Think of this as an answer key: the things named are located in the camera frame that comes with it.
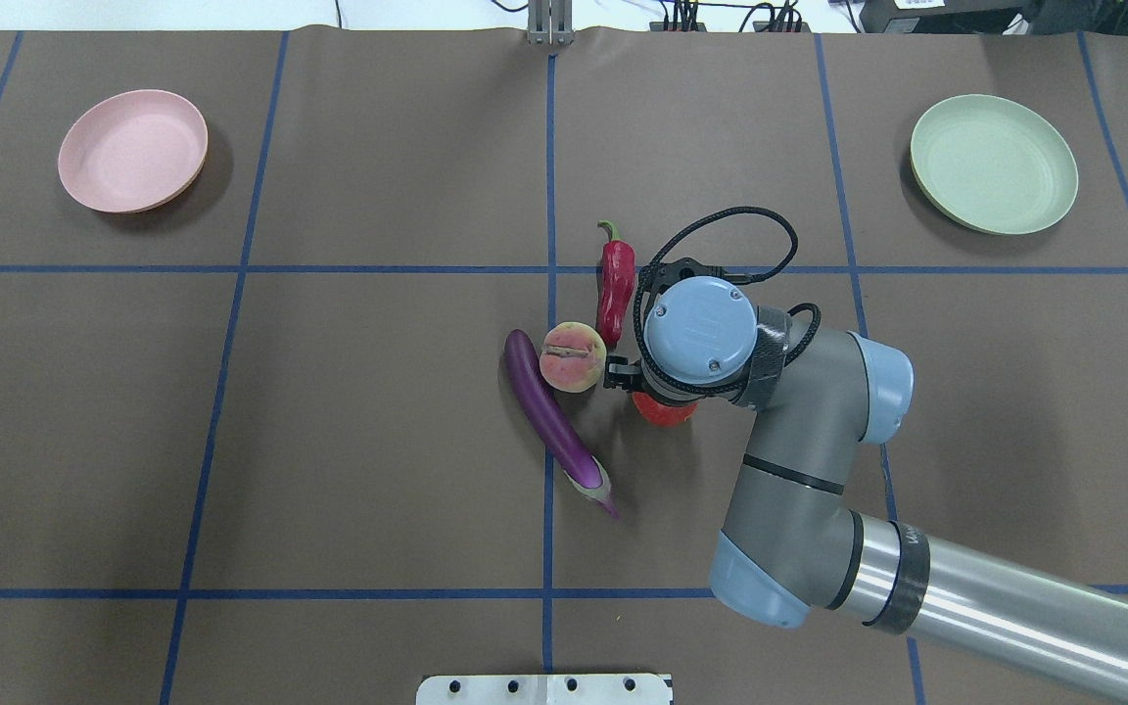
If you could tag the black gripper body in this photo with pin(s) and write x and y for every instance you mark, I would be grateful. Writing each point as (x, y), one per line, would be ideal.
(622, 372)

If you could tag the peach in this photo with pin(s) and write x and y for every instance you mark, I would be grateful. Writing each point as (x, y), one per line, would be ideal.
(572, 357)

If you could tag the purple eggplant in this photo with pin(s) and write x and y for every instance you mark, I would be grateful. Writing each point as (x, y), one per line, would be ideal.
(537, 400)

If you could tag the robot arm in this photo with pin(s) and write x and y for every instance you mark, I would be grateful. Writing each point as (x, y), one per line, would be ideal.
(790, 544)

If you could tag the red chili pepper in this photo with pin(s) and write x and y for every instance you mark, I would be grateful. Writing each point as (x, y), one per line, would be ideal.
(618, 277)

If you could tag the black power strip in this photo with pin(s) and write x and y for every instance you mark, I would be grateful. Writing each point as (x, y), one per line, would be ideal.
(736, 25)

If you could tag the green plate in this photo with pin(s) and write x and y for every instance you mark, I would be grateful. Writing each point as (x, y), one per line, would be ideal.
(993, 166)

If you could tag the pink plate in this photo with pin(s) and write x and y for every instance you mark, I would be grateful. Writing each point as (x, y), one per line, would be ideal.
(134, 152)

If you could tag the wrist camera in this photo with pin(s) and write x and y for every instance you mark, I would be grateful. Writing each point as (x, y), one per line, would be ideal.
(657, 277)

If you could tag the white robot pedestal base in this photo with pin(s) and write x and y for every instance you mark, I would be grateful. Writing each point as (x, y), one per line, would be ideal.
(593, 688)

